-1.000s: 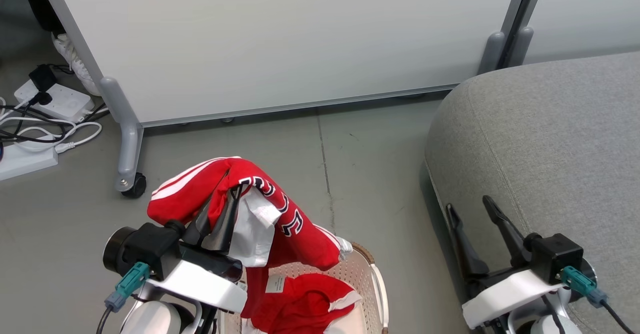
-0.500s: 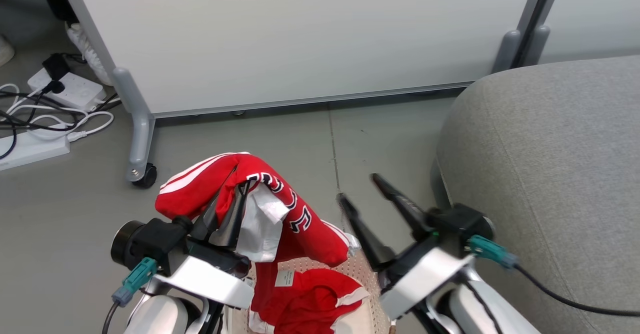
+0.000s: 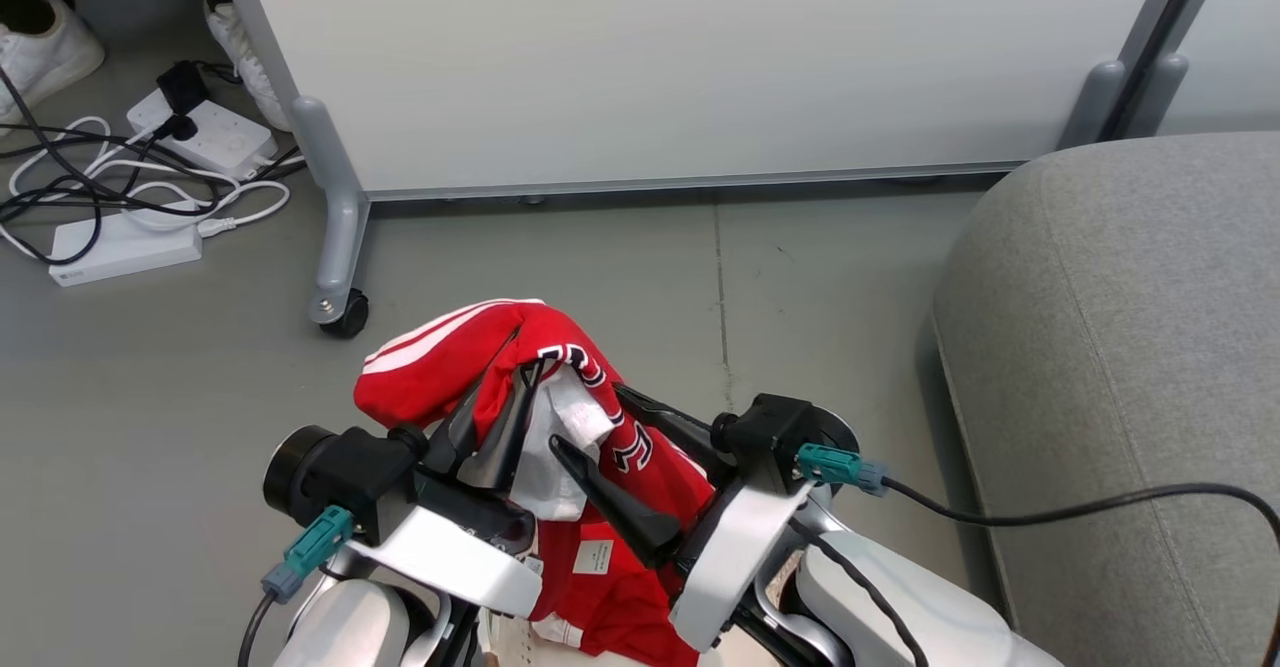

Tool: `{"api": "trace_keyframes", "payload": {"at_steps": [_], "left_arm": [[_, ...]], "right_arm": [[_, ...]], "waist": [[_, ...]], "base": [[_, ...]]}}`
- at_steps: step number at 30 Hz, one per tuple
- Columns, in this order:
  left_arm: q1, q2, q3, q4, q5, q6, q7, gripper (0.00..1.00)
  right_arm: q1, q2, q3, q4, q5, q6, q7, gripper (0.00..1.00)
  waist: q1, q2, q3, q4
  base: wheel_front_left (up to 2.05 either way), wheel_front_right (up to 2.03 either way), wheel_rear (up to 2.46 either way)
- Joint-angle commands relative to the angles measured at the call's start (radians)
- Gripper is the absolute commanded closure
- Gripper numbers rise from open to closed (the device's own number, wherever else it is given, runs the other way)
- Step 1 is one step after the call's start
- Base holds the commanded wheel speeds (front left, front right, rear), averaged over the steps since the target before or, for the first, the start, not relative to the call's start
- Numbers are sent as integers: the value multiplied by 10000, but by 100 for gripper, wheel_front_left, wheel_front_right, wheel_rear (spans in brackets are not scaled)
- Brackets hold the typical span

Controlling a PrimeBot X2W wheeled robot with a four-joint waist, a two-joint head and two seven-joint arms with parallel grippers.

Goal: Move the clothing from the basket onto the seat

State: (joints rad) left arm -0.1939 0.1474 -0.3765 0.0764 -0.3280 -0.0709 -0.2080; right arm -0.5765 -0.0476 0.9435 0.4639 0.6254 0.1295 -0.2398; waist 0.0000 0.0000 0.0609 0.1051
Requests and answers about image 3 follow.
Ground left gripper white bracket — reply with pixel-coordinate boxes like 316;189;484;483
350;327;547;619

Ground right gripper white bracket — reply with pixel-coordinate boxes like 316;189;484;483
547;382;813;654

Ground red sports jersey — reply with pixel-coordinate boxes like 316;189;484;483
353;298;719;667

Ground white laundry basket brown rim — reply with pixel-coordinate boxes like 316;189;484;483
478;607;601;667

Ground grey partition leg with caster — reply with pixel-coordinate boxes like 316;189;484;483
289;96;371;339

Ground square white power strip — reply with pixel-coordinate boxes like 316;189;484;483
127;87;280;181

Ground long white power strip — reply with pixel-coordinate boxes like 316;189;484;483
48;209;204;289

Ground large white partition panel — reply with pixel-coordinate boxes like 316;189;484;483
208;0;1201;200

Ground white sneaker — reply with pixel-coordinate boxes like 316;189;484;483
203;0;293;134
0;0;107;126

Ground black plug adapter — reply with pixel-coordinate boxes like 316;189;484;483
156;61;212;143

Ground grey fabric sofa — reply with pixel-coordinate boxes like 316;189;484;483
930;131;1280;667

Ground left black cable teal plug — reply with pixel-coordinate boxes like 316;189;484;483
237;505;357;667

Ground black cable teal plug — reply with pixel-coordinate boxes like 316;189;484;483
237;505;357;667
795;443;1280;667

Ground white floor cable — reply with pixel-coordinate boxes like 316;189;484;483
0;114;292;265

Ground right black cable teal plug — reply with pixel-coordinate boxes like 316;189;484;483
795;443;1280;667

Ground black floor cables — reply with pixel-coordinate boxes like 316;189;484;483
0;65;307;267

